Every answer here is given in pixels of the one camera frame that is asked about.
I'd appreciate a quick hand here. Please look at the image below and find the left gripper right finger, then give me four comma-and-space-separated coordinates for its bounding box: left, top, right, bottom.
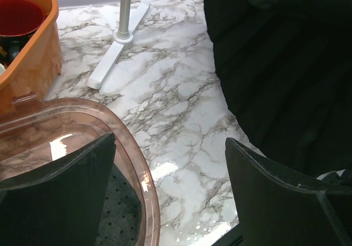
225, 138, 351, 245

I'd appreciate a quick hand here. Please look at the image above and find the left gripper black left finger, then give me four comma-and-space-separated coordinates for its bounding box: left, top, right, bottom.
1, 134, 116, 245

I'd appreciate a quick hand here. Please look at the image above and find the black mounting bar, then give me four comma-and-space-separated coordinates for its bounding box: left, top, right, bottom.
212, 223, 244, 246

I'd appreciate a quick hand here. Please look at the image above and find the black dotted garment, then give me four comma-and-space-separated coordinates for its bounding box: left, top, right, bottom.
95, 165, 142, 246

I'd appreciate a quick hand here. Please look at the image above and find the clear pink plastic basket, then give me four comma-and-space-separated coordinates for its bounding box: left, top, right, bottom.
1, 92, 160, 245

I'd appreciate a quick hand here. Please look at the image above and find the orange plastic bin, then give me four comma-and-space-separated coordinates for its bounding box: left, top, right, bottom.
1, 0, 63, 114

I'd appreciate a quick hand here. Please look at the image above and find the white bowl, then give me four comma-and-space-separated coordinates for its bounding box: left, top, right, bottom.
0, 63, 6, 75

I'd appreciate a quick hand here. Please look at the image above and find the dark red cup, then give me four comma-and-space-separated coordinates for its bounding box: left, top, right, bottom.
0, 0, 46, 62

